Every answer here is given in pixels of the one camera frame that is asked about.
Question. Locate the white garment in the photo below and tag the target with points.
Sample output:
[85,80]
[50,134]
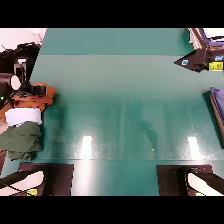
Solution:
[23,116]
[215,32]

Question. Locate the dark green garment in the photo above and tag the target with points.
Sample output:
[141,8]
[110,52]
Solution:
[21,140]

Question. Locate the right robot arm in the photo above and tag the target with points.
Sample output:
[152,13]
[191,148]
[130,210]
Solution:
[213,56]

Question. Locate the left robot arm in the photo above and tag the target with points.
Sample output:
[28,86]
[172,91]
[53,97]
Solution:
[6,82]

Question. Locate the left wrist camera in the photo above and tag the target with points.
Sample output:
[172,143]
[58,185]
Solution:
[20,71]

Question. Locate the purple garment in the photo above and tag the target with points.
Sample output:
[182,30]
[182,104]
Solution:
[216,42]

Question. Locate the orange T-shirt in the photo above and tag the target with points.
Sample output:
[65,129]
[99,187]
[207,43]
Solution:
[49,95]

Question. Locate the blue garment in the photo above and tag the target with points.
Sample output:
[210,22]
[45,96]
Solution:
[218,100]

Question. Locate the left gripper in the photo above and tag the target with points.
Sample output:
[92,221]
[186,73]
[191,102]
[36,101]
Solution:
[39,90]

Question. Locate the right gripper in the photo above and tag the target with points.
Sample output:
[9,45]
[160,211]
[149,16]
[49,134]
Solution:
[193,61]

